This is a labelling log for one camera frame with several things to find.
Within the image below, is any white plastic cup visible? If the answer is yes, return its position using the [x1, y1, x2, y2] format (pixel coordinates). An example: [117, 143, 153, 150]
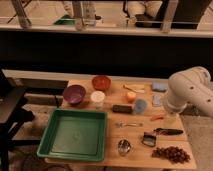
[90, 91, 105, 108]

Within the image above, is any red bowl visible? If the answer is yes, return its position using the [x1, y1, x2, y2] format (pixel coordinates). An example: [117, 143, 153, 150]
[92, 75, 111, 91]

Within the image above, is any silver fork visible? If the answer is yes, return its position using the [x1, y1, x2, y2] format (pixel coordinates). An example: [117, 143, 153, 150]
[115, 122, 143, 128]

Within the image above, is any purple bowl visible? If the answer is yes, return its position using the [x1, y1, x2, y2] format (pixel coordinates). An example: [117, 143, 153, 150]
[63, 84, 86, 105]

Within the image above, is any green plastic tray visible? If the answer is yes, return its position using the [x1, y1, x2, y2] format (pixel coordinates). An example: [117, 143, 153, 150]
[37, 108, 107, 162]

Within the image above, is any light blue folded cloth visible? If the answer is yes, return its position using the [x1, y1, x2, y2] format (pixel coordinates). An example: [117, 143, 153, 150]
[152, 94, 162, 107]

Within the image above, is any small black metal container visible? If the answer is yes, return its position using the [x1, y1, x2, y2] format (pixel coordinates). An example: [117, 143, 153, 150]
[142, 132, 156, 147]

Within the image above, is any bunch of dark grapes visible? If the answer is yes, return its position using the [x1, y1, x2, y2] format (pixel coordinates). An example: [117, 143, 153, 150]
[152, 146, 190, 163]

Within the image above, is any dark side table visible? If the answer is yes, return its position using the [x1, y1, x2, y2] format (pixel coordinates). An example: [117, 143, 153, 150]
[0, 69, 39, 171]

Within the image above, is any orange fruit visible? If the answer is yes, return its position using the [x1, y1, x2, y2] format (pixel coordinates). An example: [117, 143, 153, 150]
[126, 92, 136, 103]

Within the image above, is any black rectangular block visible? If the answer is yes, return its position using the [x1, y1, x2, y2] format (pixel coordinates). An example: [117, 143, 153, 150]
[112, 105, 133, 114]

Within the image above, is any silver measuring cup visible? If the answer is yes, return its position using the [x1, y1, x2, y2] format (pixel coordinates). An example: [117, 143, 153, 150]
[118, 139, 131, 156]

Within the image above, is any wooden spoon utensil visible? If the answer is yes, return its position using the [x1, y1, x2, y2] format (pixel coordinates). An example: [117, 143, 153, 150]
[123, 84, 145, 93]

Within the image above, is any orange red pepper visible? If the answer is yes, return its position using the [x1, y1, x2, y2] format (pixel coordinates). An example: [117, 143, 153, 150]
[150, 115, 165, 121]

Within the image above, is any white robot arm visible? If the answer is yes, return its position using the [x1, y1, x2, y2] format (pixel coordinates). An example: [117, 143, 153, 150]
[162, 66, 213, 118]

